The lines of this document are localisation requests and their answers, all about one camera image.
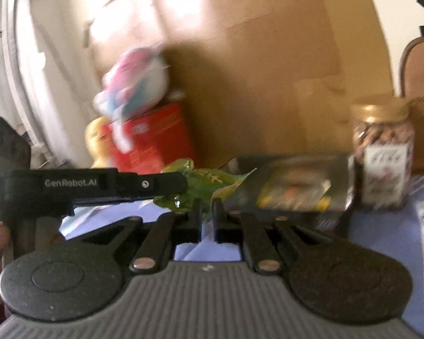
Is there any yellow plush toy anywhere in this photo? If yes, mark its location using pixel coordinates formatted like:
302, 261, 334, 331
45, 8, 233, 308
85, 116, 115, 168

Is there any blue patterned tablecloth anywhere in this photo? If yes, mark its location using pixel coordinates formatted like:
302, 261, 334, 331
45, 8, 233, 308
61, 175, 424, 337

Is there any black sheep wool box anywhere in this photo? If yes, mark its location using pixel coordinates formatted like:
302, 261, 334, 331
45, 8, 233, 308
222, 153, 354, 238

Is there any green snack packet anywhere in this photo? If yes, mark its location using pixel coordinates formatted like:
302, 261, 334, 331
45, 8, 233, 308
153, 158, 256, 222

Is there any red gift box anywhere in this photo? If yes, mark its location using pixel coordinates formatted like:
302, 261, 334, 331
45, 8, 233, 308
105, 103, 197, 175

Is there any brown chair back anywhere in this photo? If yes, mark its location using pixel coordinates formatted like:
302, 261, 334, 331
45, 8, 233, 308
399, 37, 424, 99

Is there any nut jar with gold lid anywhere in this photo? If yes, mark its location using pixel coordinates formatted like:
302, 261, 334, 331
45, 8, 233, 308
351, 94, 415, 209

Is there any wooden cabinet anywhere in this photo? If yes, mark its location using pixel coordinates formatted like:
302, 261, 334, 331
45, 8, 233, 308
89, 0, 393, 166

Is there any pink white plush toy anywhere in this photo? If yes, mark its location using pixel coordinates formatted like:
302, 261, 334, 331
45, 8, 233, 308
93, 46, 169, 154

